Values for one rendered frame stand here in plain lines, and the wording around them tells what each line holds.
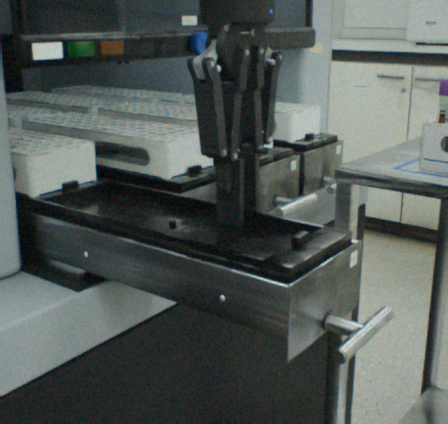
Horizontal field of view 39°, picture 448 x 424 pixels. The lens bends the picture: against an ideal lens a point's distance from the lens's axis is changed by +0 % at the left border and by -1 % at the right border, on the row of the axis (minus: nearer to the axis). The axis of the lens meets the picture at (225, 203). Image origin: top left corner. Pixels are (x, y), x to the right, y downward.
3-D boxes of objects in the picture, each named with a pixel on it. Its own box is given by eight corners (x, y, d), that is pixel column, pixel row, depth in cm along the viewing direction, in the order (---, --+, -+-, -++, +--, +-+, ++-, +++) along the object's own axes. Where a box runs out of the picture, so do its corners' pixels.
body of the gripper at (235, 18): (232, -15, 65) (232, 75, 68) (179, -19, 58) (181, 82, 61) (294, -18, 61) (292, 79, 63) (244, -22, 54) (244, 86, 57)
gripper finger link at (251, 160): (231, 151, 66) (236, 150, 67) (232, 214, 68) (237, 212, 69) (255, 155, 64) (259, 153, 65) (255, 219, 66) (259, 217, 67)
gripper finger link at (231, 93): (252, 46, 60) (244, 45, 59) (243, 162, 62) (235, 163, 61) (219, 45, 62) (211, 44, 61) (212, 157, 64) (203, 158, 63)
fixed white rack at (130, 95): (52, 117, 138) (49, 88, 136) (86, 111, 146) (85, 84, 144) (150, 130, 121) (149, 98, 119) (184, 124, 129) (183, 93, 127)
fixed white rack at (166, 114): (97, 144, 108) (95, 108, 106) (138, 135, 116) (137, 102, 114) (237, 167, 91) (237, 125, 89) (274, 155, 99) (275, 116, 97)
